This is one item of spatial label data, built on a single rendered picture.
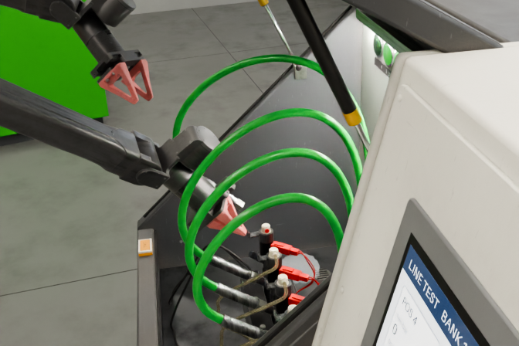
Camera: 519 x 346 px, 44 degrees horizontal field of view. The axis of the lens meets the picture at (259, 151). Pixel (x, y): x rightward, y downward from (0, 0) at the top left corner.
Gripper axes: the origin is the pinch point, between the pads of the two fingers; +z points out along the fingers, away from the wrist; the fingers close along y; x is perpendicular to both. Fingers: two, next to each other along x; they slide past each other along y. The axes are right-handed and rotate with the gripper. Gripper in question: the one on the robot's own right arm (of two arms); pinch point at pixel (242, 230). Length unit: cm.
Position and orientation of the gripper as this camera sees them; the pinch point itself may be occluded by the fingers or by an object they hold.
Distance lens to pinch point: 122.4
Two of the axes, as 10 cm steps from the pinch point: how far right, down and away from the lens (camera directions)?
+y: 6.9, -6.3, -3.6
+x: 0.6, -4.4, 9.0
